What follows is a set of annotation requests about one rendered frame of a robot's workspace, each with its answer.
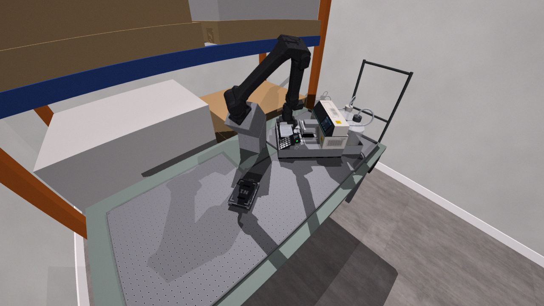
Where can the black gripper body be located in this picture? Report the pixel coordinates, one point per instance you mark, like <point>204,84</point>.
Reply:
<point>287,118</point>

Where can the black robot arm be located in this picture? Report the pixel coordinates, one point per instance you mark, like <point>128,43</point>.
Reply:
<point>287,47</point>

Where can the white multiwell plate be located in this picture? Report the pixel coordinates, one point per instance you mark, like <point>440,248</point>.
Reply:
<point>285,130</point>

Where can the clear bottle with grey cap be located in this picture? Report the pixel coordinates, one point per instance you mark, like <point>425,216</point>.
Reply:
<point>348,116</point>

